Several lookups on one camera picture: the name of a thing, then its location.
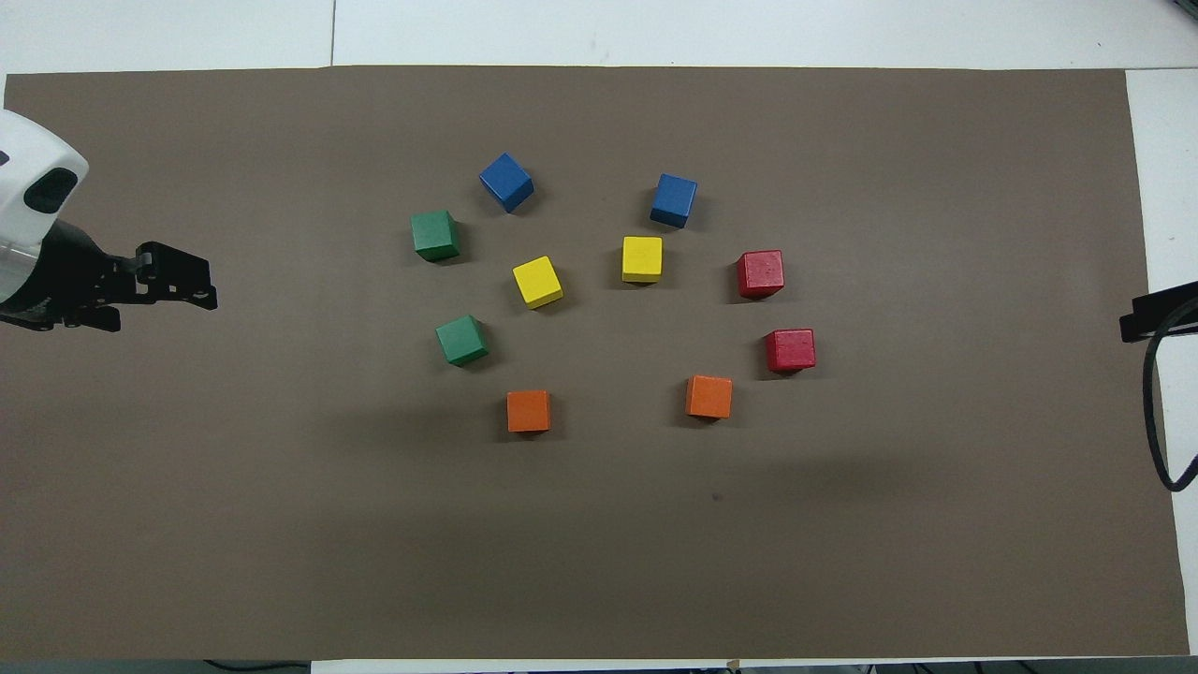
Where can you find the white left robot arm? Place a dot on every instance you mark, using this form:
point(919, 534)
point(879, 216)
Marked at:
point(28, 178)

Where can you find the blue wooden cube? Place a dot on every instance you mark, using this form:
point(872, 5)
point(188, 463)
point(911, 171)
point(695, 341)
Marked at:
point(506, 182)
point(674, 199)

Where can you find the orange wooden cube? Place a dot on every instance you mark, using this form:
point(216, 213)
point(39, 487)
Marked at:
point(708, 396)
point(529, 410)

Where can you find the red wooden cube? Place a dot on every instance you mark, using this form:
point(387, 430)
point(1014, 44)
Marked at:
point(760, 273)
point(791, 350)

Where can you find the yellow wooden cube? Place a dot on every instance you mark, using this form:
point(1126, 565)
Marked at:
point(642, 258)
point(537, 281)

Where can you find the brown paper mat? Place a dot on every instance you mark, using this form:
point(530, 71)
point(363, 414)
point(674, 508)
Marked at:
point(281, 515)

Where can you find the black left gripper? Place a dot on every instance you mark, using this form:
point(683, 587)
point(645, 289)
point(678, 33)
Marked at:
point(75, 276)

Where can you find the green wooden cube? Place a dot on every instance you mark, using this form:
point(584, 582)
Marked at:
point(462, 339)
point(435, 234)

